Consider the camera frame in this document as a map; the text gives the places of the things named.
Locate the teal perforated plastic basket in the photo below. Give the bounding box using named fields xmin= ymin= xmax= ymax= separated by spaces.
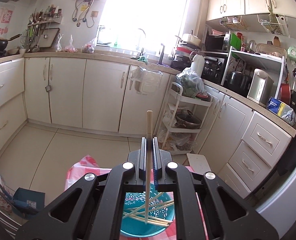
xmin=120 ymin=184 xmax=175 ymax=238

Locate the white board beside table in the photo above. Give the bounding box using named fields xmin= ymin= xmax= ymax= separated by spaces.
xmin=187 ymin=153 xmax=211 ymax=175

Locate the steel pot in cart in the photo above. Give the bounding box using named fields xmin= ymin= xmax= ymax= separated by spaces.
xmin=175 ymin=110 xmax=202 ymax=129

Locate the pink checkered plastic tablecloth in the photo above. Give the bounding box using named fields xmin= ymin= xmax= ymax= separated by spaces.
xmin=64 ymin=154 xmax=210 ymax=240

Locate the white rolling storage cart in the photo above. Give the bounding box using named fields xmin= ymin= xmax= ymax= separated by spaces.
xmin=157 ymin=82 xmax=213 ymax=155

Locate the green vegetables plastic bag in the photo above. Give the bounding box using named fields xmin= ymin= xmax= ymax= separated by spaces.
xmin=175 ymin=68 xmax=207 ymax=98

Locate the silver electric water boiler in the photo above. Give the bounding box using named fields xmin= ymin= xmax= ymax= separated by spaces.
xmin=247 ymin=69 xmax=274 ymax=107

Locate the blue packaged bag on counter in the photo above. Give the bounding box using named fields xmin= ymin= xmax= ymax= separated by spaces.
xmin=266 ymin=97 xmax=296 ymax=126

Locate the white microwave shelf rack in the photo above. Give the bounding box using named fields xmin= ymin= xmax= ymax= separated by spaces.
xmin=221 ymin=46 xmax=287 ymax=99

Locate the blue dustpan with long handle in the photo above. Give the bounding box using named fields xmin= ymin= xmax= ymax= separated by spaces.
xmin=0 ymin=180 xmax=45 ymax=219

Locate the wall utensil rack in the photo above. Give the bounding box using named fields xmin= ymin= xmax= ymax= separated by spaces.
xmin=24 ymin=4 xmax=62 ymax=53

